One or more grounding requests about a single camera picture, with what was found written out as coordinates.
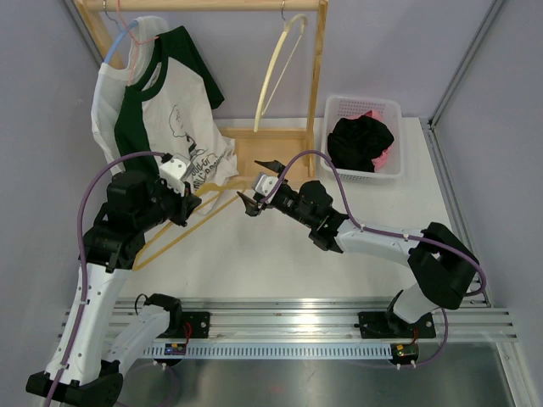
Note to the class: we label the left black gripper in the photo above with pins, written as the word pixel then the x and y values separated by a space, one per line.
pixel 185 203

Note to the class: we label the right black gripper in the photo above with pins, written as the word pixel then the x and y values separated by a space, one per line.
pixel 253 208

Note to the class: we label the yellow hanger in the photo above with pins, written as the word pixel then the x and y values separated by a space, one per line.
pixel 242 186

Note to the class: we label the dark green t shirt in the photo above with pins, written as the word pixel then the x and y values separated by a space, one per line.
pixel 169 110

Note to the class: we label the black t shirt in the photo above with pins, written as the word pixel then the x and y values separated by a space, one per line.
pixel 345 145

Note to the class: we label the pink t shirt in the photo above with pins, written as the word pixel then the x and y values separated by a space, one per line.
pixel 377 140

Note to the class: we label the white t shirt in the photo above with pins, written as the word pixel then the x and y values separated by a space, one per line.
pixel 111 82

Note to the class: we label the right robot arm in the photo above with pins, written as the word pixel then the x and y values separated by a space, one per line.
pixel 442 266

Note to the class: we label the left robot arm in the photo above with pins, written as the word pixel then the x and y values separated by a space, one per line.
pixel 81 372

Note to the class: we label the blue white hanger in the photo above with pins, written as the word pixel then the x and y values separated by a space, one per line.
pixel 121 42

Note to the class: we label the pink hanger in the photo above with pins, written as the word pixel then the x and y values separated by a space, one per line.
pixel 136 42

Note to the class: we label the wooden clothes rack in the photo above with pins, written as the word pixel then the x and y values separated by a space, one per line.
pixel 266 143

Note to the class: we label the white plastic basket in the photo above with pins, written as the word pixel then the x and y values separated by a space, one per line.
pixel 338 107

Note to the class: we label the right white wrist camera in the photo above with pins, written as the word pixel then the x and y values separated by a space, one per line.
pixel 268 184

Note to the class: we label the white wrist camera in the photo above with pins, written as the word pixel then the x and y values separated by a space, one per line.
pixel 175 170
pixel 268 184

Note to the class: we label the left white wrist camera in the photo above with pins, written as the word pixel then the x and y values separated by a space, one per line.
pixel 175 170

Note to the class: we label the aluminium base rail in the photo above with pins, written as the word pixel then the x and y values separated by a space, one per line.
pixel 332 320

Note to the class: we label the white slotted cable duct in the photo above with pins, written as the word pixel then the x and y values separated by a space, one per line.
pixel 269 351

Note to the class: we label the left aluminium frame post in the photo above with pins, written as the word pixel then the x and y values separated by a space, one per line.
pixel 80 25

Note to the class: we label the aluminium frame post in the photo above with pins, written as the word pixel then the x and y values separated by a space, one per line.
pixel 485 26
pixel 80 25

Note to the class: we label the right aluminium frame post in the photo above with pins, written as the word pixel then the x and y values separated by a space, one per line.
pixel 485 26

